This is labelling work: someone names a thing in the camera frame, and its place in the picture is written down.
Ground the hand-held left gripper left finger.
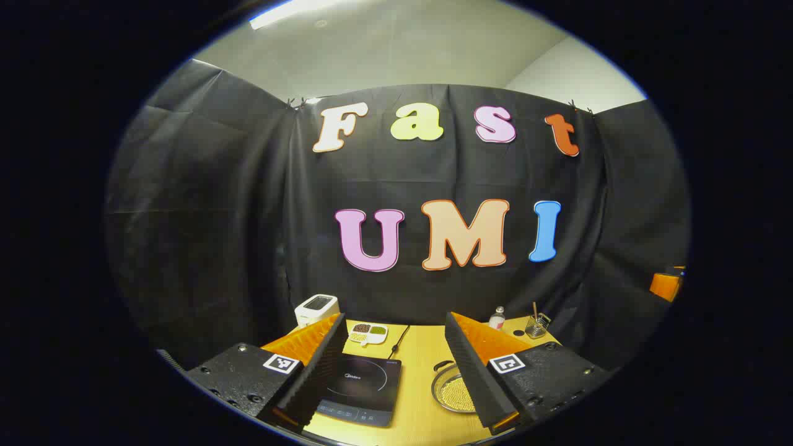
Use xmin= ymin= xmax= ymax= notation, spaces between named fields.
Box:
xmin=186 ymin=313 xmax=349 ymax=433

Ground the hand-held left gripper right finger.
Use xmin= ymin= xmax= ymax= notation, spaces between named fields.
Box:
xmin=445 ymin=312 xmax=611 ymax=435

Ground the pile of yellow soybeans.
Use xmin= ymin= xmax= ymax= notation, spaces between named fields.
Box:
xmin=445 ymin=375 xmax=476 ymax=413

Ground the steel pot with black handles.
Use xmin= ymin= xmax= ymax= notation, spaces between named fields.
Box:
xmin=431 ymin=361 xmax=478 ymax=414

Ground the black induction cooktop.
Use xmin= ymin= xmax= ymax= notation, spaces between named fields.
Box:
xmin=315 ymin=353 xmax=402 ymax=428

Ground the white divided dish with beans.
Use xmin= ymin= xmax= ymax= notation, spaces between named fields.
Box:
xmin=348 ymin=322 xmax=389 ymax=346

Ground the white toaster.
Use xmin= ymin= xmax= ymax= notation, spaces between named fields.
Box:
xmin=294 ymin=294 xmax=340 ymax=329

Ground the wire mesh basket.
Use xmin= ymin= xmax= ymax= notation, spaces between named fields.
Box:
xmin=525 ymin=302 xmax=552 ymax=339

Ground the black power cable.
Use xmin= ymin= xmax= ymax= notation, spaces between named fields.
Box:
xmin=388 ymin=325 xmax=411 ymax=360

